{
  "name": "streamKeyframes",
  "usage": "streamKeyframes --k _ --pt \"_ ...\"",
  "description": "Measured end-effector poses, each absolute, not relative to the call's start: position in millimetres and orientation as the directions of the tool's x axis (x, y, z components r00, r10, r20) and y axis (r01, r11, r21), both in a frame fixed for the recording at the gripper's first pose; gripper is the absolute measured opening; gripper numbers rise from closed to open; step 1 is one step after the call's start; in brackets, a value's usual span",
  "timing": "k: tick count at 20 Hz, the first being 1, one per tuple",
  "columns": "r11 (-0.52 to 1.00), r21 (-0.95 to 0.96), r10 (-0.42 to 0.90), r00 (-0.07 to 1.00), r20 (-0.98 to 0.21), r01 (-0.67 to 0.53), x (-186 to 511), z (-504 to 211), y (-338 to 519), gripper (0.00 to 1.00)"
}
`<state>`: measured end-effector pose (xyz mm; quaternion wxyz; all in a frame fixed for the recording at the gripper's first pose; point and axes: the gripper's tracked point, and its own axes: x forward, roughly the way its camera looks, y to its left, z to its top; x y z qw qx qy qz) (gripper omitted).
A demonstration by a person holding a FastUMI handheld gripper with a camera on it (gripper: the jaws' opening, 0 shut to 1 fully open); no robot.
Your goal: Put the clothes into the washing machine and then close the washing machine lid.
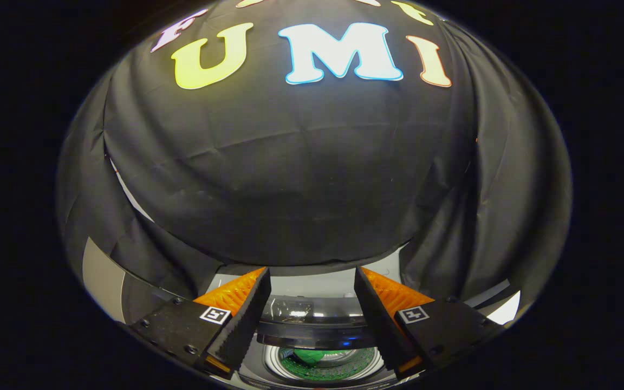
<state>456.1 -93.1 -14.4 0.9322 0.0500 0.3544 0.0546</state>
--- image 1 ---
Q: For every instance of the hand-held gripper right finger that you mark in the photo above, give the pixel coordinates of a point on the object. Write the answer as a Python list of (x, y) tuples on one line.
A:
[(379, 319)]

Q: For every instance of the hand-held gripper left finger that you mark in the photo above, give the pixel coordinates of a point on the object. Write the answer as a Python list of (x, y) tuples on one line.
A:
[(247, 314)]

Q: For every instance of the grey washing machine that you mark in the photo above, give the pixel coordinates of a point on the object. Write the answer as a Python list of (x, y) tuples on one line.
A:
[(258, 368)]

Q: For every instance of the green polo shirt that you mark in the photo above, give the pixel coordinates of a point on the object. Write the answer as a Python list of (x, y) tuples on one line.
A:
[(312, 356)]

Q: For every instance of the dark grey cabinet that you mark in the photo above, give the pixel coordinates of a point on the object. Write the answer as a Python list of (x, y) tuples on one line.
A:
[(138, 292)]

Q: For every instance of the black backdrop cloth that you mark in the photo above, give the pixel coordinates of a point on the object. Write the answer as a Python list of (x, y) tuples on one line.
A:
[(301, 162)]

